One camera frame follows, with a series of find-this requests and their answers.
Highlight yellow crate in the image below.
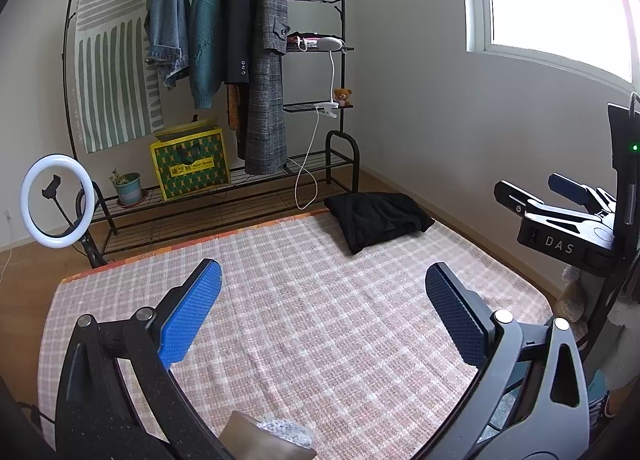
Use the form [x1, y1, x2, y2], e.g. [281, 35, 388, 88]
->
[150, 121, 232, 202]

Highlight brown cardboard piece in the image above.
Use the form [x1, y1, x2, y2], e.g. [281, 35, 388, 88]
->
[220, 410, 317, 460]

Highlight black metal clothes rack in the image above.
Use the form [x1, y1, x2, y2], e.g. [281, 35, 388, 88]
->
[61, 0, 362, 256]

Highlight white fuzzy garment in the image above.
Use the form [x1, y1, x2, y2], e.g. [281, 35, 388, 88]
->
[597, 297, 640, 391]

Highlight small potted plant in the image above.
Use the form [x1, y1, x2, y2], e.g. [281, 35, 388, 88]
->
[109, 168, 148, 206]

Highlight orange scarf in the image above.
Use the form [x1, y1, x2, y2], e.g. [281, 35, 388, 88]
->
[226, 84, 248, 133]

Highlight green striped wall hanging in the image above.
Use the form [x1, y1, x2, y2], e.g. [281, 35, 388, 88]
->
[70, 0, 168, 155]

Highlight bubble wrap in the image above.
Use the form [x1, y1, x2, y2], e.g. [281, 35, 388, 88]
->
[252, 417, 317, 452]

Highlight grey plaid coat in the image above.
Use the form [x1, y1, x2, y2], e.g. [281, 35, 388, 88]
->
[237, 0, 291, 175]

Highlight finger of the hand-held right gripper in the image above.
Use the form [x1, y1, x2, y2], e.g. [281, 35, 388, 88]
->
[547, 172, 617, 214]
[494, 180, 615, 229]

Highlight white clip lamp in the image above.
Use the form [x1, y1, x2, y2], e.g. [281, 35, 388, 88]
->
[295, 36, 346, 211]

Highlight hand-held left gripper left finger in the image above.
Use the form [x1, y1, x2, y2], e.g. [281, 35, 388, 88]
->
[54, 258, 233, 460]

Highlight denim jacket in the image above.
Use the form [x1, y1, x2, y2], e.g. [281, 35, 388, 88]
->
[144, 0, 192, 91]

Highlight black pants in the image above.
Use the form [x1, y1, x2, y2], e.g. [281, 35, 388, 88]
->
[324, 192, 436, 256]

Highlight black blazer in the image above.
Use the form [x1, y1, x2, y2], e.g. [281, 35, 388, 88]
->
[217, 0, 251, 86]

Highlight pink plaid blanket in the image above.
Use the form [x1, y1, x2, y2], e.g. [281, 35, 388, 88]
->
[37, 207, 553, 460]

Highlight white ring light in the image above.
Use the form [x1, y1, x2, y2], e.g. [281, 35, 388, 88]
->
[20, 154, 108, 268]

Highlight teal knit sweater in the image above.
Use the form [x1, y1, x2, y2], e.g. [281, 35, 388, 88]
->
[189, 0, 225, 110]

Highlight beige plush toy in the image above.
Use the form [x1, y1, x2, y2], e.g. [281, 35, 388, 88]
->
[556, 265, 590, 323]

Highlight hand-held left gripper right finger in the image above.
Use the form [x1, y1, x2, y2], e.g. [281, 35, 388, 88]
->
[395, 262, 591, 460]

